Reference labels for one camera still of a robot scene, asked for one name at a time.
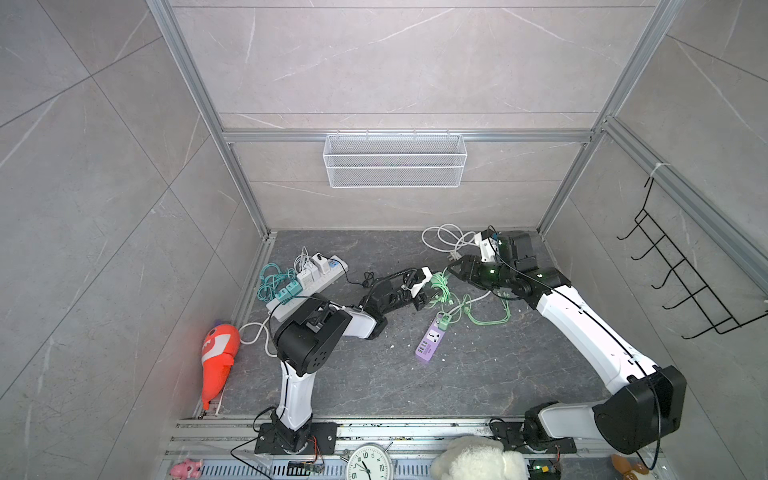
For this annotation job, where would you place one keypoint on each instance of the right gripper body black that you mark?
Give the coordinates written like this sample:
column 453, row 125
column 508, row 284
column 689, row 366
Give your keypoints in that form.
column 490, row 273

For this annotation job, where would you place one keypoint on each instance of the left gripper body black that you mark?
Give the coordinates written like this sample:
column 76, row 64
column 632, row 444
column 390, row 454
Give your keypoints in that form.
column 401, row 298

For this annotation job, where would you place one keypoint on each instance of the purple power strip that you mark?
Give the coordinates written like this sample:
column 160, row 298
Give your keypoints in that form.
column 431, row 340

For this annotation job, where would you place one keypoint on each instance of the white charger with label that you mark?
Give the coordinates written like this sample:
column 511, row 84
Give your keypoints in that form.
column 313, row 270

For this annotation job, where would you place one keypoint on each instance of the beige labelled charger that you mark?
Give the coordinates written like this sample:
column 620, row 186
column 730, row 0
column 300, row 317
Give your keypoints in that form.
column 304, row 278

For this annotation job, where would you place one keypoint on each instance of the teal charger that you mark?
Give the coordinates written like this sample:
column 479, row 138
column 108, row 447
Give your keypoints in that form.
column 283, row 296
column 294, row 288

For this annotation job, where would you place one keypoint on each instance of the white multicolour power strip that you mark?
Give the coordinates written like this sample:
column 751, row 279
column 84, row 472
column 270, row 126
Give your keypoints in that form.
column 281, row 312

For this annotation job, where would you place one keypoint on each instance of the white square charger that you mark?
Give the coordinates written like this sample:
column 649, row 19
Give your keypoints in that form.
column 323, row 263

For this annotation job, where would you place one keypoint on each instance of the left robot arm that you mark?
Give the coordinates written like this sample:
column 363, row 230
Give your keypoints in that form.
column 306, row 338

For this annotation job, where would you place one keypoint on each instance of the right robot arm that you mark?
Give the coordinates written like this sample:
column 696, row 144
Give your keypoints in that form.
column 646, row 401

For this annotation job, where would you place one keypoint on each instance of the white analog clock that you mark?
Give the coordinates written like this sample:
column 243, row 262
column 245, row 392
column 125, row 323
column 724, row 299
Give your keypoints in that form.
column 370, row 462

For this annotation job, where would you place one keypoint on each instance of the red plush toy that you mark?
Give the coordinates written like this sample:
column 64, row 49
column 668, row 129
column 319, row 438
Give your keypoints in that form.
column 219, row 350

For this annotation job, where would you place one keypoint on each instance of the white plush toy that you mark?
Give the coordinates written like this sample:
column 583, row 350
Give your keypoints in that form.
column 477, row 458

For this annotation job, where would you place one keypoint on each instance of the brown plush toy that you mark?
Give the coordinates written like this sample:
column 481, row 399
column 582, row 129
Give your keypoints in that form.
column 630, row 470

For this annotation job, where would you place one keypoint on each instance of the pink plush toy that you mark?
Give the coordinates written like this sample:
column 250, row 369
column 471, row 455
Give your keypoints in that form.
column 187, row 469

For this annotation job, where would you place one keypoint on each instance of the white wire mesh basket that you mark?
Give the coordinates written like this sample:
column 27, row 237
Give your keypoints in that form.
column 394, row 161

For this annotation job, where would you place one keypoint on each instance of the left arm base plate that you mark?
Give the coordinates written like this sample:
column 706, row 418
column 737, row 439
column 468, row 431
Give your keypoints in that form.
column 313, row 438

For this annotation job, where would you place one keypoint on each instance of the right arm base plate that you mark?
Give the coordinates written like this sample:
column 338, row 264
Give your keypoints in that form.
column 523, row 437

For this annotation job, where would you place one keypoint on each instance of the black wire hook rack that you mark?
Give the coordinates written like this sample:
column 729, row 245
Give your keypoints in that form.
column 678, row 266

